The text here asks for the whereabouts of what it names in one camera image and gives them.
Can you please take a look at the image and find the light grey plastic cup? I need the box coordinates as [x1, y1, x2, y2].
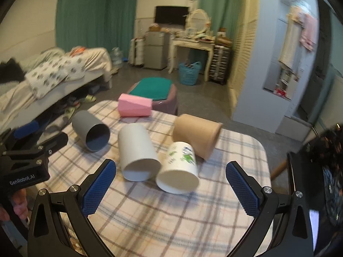
[118, 123, 161, 182]

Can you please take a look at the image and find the white dressing table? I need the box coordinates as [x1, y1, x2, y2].
[168, 38, 216, 82]

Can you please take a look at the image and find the brown kraft paper cup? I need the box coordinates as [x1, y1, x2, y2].
[172, 114, 223, 160]

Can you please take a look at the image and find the white printed paper cup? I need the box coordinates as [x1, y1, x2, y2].
[156, 142, 199, 194]

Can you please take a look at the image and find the mauve round stool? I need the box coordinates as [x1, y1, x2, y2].
[127, 81, 178, 115]

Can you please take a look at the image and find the green seat cushion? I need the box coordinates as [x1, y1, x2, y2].
[129, 77, 172, 101]

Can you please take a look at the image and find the pink hanging towel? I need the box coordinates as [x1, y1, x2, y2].
[299, 13, 317, 51]

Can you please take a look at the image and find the oval vanity mirror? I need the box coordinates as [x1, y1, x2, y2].
[185, 9, 210, 34]

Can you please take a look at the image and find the plaid checked tablecloth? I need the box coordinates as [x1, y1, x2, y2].
[37, 100, 274, 257]

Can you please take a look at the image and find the black flat television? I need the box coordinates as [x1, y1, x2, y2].
[155, 6, 189, 26]

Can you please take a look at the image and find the white hanging towel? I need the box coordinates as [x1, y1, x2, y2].
[278, 6, 304, 73]

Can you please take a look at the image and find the large water bottle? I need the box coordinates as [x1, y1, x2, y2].
[110, 47, 123, 69]

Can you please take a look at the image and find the green curtain left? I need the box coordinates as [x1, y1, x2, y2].
[55, 0, 137, 57]

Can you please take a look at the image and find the green curtain behind mirror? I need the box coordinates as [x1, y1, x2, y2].
[199, 0, 241, 40]

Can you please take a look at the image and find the person's left hand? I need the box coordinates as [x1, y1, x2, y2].
[0, 188, 29, 221]

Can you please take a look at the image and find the black drawer storage tower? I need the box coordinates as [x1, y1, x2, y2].
[209, 45, 231, 85]

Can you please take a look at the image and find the white suitcase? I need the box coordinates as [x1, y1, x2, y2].
[128, 38, 145, 66]

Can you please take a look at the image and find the bed with beige bedding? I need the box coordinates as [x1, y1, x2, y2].
[1, 46, 112, 132]

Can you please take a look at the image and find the leaf patterned white blanket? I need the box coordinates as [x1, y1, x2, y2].
[25, 55, 85, 99]

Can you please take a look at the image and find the small grey refrigerator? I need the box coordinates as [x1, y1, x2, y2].
[144, 31, 170, 70]

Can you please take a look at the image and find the louvered wardrobe door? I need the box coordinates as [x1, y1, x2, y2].
[228, 0, 259, 108]

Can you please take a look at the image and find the blue plastic laundry basket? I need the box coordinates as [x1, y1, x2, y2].
[179, 61, 202, 86]

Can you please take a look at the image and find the dark grey plastic cup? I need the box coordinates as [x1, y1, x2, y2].
[72, 110, 110, 152]

